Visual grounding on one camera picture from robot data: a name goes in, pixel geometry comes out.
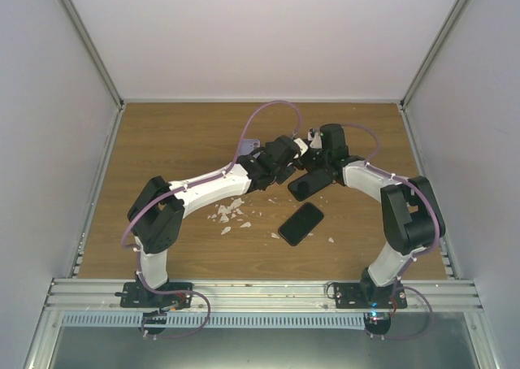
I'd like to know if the lavender phone case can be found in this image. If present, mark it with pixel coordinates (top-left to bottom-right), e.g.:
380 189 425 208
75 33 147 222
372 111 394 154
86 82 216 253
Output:
239 138 261 156

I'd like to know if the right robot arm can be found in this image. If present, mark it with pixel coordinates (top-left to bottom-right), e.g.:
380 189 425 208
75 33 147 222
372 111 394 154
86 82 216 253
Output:
291 124 446 304

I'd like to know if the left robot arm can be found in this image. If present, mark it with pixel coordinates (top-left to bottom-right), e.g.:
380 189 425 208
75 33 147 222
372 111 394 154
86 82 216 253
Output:
123 136 309 290

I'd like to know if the black phone upper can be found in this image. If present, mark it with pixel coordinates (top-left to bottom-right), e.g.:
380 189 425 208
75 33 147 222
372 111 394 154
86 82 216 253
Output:
288 169 333 202

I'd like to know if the black phone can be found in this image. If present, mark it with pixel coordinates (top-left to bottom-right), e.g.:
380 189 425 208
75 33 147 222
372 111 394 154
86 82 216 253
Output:
288 169 333 202
278 202 324 246

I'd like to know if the black phone lower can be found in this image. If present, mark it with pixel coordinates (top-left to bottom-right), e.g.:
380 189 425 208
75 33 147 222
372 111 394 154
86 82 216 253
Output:
278 202 324 246

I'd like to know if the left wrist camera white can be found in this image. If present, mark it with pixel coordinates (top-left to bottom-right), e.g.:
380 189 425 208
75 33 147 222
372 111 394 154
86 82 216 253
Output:
292 138 309 159

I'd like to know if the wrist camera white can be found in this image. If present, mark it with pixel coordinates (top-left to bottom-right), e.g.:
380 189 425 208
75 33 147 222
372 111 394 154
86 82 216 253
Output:
292 138 309 159
307 128 322 150

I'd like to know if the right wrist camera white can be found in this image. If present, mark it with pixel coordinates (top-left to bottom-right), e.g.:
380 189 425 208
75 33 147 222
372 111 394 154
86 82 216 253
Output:
307 128 322 150

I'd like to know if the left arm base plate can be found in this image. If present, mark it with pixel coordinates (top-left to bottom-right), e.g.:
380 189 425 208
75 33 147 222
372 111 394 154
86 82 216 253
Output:
115 278 193 336

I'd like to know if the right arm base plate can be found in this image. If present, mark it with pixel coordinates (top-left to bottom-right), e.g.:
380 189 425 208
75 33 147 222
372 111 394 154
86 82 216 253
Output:
324 281 408 338

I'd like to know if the grey slotted cable duct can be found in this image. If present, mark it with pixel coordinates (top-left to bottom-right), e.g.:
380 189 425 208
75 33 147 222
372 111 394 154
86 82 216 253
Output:
62 311 365 330

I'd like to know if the aluminium rail frame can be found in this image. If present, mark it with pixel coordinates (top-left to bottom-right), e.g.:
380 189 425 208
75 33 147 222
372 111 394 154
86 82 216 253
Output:
24 278 503 368

